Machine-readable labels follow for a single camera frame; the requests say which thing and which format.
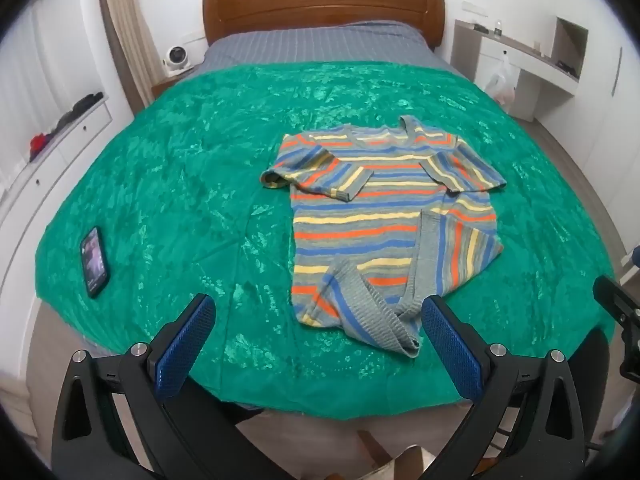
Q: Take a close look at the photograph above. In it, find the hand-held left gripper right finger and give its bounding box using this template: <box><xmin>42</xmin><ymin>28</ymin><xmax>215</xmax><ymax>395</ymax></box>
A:
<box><xmin>420</xmin><ymin>295</ymin><xmax>587</xmax><ymax>480</ymax></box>

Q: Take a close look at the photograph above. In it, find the white built-in desk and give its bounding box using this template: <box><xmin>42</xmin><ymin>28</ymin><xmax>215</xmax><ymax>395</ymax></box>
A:
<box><xmin>452</xmin><ymin>15</ymin><xmax>591</xmax><ymax>122</ymax></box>

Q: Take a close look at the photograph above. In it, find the wooden nightstand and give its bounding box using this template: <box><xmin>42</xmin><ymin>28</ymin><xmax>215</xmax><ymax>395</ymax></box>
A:
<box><xmin>151</xmin><ymin>67</ymin><xmax>201</xmax><ymax>102</ymax></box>

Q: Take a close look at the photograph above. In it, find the white plastic bag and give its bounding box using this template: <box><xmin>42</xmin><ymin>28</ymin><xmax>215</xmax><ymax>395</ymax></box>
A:
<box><xmin>484</xmin><ymin>52</ymin><xmax>517</xmax><ymax>114</ymax></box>

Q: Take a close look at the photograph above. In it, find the white round desk fan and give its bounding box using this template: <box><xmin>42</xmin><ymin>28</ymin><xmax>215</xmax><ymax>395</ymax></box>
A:
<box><xmin>162</xmin><ymin>46</ymin><xmax>187</xmax><ymax>79</ymax></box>

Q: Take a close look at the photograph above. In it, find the wooden bed headboard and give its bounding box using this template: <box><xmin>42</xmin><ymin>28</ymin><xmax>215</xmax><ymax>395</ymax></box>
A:
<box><xmin>202</xmin><ymin>0</ymin><xmax>446</xmax><ymax>52</ymax></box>

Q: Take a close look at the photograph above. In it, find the grey striped knit sweater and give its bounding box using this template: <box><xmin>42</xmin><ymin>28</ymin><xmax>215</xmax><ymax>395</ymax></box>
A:
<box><xmin>261</xmin><ymin>115</ymin><xmax>508</xmax><ymax>359</ymax></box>

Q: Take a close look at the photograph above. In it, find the red cloth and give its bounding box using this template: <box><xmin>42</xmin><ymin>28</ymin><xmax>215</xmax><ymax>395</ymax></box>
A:
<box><xmin>28</xmin><ymin>132</ymin><xmax>52</xmax><ymax>162</ymax></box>

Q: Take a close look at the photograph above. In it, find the grey checked bed sheet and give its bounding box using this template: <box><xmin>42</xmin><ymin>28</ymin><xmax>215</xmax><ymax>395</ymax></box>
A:
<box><xmin>205</xmin><ymin>22</ymin><xmax>463</xmax><ymax>77</ymax></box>

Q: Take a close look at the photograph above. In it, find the beige curtain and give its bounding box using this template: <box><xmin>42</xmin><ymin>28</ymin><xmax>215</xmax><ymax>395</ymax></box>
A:
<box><xmin>97</xmin><ymin>0</ymin><xmax>165</xmax><ymax>113</ymax></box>

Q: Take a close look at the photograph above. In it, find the black smartphone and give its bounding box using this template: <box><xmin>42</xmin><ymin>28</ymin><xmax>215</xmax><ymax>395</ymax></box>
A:
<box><xmin>80</xmin><ymin>226</ymin><xmax>110</xmax><ymax>300</ymax></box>

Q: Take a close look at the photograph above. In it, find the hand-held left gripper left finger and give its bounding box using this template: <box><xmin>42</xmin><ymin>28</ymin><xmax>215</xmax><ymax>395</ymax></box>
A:
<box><xmin>51</xmin><ymin>293</ymin><xmax>241</xmax><ymax>480</ymax></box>

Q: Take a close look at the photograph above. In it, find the dark clothes pile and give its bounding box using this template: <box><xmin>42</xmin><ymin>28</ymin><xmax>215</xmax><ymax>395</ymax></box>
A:
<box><xmin>50</xmin><ymin>91</ymin><xmax>105</xmax><ymax>136</ymax></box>

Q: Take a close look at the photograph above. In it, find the white drawer cabinet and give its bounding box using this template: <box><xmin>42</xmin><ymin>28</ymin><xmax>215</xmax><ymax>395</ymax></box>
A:
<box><xmin>0</xmin><ymin>94</ymin><xmax>122</xmax><ymax>311</ymax></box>

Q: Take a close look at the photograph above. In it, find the green floral satin blanket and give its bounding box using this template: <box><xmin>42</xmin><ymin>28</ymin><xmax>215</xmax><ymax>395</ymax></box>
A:
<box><xmin>32</xmin><ymin>60</ymin><xmax>618</xmax><ymax>421</ymax></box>

